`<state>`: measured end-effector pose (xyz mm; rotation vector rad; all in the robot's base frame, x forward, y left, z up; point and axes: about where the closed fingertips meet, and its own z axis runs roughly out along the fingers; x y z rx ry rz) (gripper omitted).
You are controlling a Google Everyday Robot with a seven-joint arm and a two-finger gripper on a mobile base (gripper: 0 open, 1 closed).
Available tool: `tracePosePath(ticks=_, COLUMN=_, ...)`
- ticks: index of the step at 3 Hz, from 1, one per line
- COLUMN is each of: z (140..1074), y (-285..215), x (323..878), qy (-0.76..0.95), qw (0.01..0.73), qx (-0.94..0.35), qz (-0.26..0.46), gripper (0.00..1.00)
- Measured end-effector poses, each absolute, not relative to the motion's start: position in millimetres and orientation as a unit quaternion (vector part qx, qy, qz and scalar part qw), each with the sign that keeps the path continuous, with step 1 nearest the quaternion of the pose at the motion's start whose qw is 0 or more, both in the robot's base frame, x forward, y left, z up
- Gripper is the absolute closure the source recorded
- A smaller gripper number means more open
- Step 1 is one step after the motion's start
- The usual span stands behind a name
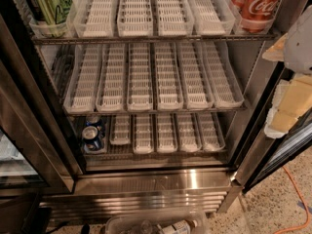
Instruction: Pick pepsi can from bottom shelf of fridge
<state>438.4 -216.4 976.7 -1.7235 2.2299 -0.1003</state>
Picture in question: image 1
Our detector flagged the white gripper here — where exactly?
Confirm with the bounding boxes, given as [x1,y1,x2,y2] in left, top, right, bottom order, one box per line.
[262,5,312,138]

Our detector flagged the blue pepsi can front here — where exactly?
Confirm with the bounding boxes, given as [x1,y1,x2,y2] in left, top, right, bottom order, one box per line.
[82,126,103,151]

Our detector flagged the blue pepsi can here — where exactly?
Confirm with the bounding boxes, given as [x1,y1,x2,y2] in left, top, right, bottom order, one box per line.
[86,115,105,137]
[82,126,103,151]

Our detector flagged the red coca-cola can front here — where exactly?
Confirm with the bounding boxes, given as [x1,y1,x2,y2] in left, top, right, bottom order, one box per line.
[241,0,279,33]

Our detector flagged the right glass fridge door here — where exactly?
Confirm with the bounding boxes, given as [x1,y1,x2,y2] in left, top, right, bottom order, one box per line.
[228,65,312,193]

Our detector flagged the glass fridge door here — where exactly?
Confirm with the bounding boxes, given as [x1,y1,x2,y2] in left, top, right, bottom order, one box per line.
[0,19,82,197]
[228,65,312,193]

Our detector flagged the clear can tray middle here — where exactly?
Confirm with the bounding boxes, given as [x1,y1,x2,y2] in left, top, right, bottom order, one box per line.
[127,43,153,111]

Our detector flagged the clear can tray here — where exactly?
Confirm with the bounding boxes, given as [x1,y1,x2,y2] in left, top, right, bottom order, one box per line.
[127,43,153,111]
[117,0,153,37]
[134,114,154,154]

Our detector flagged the clear can tray bottom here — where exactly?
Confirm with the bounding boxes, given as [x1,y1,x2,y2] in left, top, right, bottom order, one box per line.
[134,114,154,154]

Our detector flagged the clear can tray top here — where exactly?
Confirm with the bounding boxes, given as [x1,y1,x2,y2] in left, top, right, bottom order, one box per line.
[117,0,153,37]

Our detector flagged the blue pepsi can rear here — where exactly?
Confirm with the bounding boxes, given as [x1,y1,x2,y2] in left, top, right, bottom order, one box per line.
[86,115,105,137]

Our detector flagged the steel fridge base grille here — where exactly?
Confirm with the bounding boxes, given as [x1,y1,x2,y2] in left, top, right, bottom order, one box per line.
[41,169,242,222]

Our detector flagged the green soda can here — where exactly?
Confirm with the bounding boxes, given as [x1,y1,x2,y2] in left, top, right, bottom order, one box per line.
[26,0,72,37]

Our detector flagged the left glass fridge door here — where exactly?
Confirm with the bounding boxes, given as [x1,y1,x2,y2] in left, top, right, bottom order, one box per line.
[0,19,82,197]

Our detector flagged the plastic bottle in bin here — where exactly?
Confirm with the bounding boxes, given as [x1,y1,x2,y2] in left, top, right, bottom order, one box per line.
[130,218,199,234]

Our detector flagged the clear plastic bin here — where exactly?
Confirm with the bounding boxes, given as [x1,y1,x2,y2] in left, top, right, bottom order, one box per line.
[105,208,210,234]

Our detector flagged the orange power cable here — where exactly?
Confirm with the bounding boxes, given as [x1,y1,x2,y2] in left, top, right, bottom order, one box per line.
[273,165,312,234]

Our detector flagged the bottom wire fridge shelf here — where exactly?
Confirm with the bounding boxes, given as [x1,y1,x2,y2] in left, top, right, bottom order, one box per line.
[84,145,227,163]

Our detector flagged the wire fridge shelf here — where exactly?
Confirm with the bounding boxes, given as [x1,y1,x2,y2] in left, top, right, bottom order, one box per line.
[84,145,227,163]
[64,103,247,117]
[32,33,278,45]

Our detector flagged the middle wire fridge shelf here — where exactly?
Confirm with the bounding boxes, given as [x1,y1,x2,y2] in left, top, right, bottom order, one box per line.
[64,103,247,117]

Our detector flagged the top wire fridge shelf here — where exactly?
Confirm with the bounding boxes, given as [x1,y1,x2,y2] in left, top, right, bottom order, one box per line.
[32,33,278,45]

